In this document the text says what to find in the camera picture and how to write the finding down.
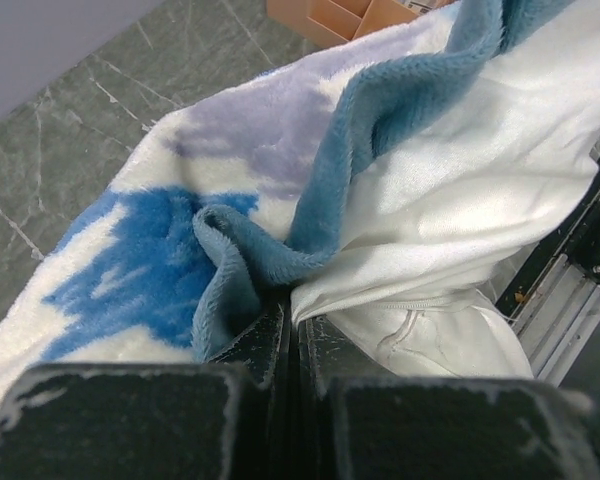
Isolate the aluminium rail frame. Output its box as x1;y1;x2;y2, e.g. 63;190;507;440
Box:
496;157;600;385

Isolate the white pillow insert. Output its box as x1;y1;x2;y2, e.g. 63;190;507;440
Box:
291;1;600;379

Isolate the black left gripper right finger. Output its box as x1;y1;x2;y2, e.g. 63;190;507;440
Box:
296;317;600;479

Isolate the blue houndstooth bear pillowcase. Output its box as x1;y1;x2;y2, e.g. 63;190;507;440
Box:
0;1;564;404

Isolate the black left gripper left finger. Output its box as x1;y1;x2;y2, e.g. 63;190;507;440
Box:
0;302;290;479

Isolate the orange plastic file organizer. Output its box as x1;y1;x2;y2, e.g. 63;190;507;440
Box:
266;0;452;48

